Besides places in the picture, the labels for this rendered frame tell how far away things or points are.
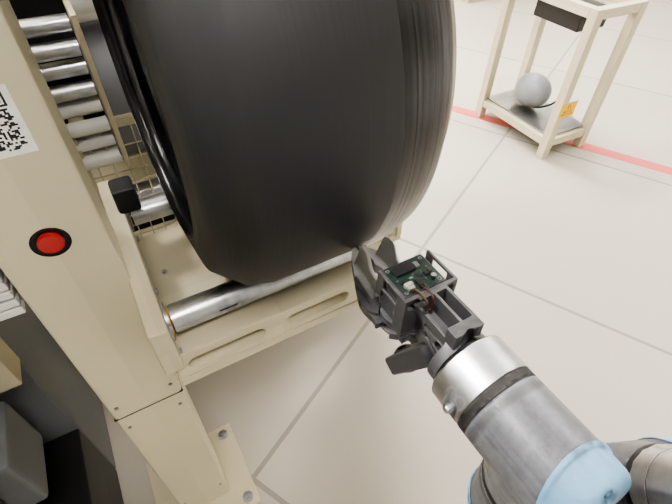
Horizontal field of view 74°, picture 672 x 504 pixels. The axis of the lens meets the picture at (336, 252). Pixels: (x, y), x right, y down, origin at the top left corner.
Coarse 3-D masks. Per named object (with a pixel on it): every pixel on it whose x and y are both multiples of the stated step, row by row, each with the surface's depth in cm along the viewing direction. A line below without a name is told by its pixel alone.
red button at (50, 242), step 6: (42, 234) 55; (48, 234) 55; (54, 234) 56; (60, 234) 57; (42, 240) 55; (48, 240) 56; (54, 240) 56; (60, 240) 56; (42, 246) 56; (48, 246) 56; (54, 246) 56; (60, 246) 57; (48, 252) 57; (54, 252) 57
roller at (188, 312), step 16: (304, 272) 74; (320, 272) 76; (224, 288) 69; (240, 288) 70; (256, 288) 70; (272, 288) 72; (176, 304) 67; (192, 304) 67; (208, 304) 68; (224, 304) 69; (240, 304) 70; (176, 320) 66; (192, 320) 67
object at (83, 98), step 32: (32, 0) 82; (64, 0) 80; (32, 32) 75; (64, 32) 78; (64, 64) 80; (64, 96) 82; (96, 96) 87; (96, 128) 88; (96, 160) 93; (128, 160) 95
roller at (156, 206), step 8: (144, 200) 84; (152, 200) 85; (160, 200) 85; (144, 208) 84; (152, 208) 84; (160, 208) 85; (168, 208) 86; (136, 216) 83; (144, 216) 84; (152, 216) 85; (160, 216) 86; (136, 224) 85
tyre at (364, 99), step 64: (128, 0) 38; (192, 0) 34; (256, 0) 34; (320, 0) 36; (384, 0) 39; (448, 0) 43; (128, 64) 74; (192, 64) 36; (256, 64) 36; (320, 64) 38; (384, 64) 41; (448, 64) 45; (192, 128) 38; (256, 128) 38; (320, 128) 40; (384, 128) 44; (192, 192) 46; (256, 192) 41; (320, 192) 44; (384, 192) 50; (256, 256) 49; (320, 256) 56
